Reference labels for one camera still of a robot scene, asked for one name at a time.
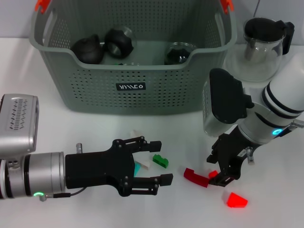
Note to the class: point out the grey perforated storage bin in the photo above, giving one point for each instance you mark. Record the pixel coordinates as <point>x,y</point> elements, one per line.
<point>166,95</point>

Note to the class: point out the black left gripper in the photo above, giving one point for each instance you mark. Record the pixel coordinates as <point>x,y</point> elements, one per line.
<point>99,166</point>

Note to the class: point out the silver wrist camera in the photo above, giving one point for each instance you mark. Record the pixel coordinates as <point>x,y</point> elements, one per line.
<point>225,99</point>
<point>16,123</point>

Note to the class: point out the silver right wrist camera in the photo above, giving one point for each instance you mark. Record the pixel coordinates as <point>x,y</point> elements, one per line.
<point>225,99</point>

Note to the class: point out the teal brick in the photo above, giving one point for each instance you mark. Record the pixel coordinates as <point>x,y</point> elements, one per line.
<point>137,169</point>

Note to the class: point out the green two-stud brick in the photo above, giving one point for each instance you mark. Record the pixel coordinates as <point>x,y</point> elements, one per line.
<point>161,161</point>

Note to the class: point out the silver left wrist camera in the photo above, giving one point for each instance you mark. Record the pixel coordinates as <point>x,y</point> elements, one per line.
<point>16,123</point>

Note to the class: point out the black clay teapot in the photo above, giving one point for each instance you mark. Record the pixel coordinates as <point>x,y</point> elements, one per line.
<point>88,51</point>

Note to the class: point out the wide white brick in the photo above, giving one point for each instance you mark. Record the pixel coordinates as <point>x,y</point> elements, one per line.
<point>134,133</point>

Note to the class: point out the bright red slope brick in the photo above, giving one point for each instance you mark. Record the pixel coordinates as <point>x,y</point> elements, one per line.
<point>236,200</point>

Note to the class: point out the small red brick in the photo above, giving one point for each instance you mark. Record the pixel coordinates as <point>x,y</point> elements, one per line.
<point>212,174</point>

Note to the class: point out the dark red long brick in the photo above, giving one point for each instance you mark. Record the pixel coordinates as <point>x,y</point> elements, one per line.
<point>196,177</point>

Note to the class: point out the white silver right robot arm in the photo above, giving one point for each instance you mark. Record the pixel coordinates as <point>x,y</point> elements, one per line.
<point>285,80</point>

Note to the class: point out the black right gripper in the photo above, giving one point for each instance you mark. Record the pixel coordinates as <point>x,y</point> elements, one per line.
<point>232,152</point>

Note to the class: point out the narrow white brick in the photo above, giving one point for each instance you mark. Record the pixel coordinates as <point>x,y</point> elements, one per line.
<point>145,165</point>

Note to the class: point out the glass teacup black sleeve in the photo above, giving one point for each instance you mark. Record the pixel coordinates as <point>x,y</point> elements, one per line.
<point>117,44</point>
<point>177,55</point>
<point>133,64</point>

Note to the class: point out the glass teapot black lid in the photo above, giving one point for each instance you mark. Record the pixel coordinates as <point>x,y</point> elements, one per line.
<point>259,59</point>

